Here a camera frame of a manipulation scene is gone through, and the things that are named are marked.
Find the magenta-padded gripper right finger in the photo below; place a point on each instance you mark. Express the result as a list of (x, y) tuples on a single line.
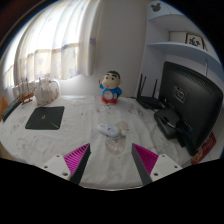
[(146, 158)]

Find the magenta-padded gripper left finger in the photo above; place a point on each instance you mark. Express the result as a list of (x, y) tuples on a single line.
[(76, 157)]

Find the white cartoon-print computer mouse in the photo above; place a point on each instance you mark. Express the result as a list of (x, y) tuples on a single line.
[(108, 130)]

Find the black mouse pad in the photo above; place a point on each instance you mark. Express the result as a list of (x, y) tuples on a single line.
[(45, 117)]

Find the black router with antennas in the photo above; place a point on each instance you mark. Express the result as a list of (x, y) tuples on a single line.
[(148, 101)]

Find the red paper packet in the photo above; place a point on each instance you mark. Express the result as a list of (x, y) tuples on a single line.
[(205, 148)]

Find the black computer monitor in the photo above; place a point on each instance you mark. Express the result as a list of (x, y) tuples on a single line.
[(193, 100)]

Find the cartoon boy clock figurine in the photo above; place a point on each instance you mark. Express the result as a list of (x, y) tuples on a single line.
[(111, 86)]

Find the orange wooden chair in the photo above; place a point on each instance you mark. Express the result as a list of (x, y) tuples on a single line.
[(2, 105)]

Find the white star-print curtain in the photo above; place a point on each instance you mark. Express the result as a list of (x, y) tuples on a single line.
[(53, 40)]

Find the white wall shelf unit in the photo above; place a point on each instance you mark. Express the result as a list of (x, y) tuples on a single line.
[(173, 46)]

